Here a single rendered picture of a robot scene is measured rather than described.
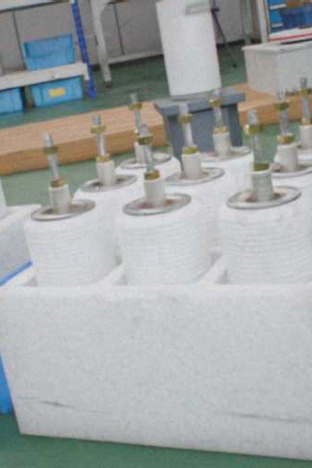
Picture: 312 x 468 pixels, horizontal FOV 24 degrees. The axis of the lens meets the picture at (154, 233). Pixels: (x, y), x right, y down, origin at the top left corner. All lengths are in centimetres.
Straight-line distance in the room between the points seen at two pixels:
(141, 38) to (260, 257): 847
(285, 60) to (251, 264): 218
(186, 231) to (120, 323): 12
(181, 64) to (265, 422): 71
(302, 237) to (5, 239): 57
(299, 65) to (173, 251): 218
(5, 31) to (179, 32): 791
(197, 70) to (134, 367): 64
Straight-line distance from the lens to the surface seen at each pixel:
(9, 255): 115
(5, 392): 95
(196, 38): 127
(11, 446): 89
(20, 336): 84
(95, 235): 81
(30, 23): 912
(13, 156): 272
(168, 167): 101
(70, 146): 271
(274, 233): 70
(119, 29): 912
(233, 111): 129
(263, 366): 72
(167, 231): 74
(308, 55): 289
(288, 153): 83
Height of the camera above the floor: 44
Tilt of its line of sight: 16 degrees down
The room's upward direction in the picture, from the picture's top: 10 degrees counter-clockwise
